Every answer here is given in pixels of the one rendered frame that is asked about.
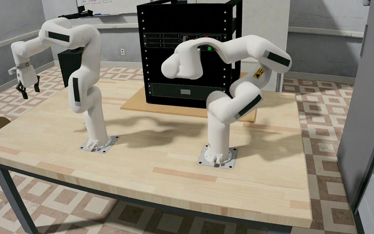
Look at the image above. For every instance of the tan wooden board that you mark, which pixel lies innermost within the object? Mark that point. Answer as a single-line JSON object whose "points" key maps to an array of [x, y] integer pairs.
{"points": [[138, 103]]}

